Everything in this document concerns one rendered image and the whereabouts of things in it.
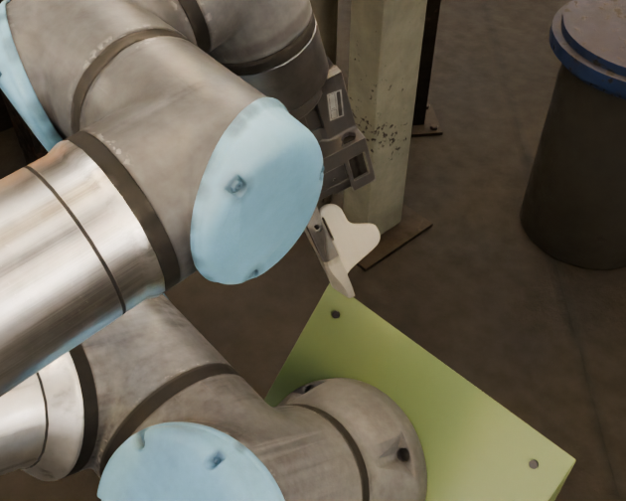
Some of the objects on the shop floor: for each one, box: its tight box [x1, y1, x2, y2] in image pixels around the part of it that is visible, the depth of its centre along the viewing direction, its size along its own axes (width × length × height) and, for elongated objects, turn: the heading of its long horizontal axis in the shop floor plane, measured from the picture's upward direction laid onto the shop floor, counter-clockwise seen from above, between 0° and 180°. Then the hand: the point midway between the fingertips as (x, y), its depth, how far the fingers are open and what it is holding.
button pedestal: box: [322, 0, 433, 271], centre depth 121 cm, size 16×24×62 cm, turn 132°
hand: (313, 250), depth 71 cm, fingers open, 14 cm apart
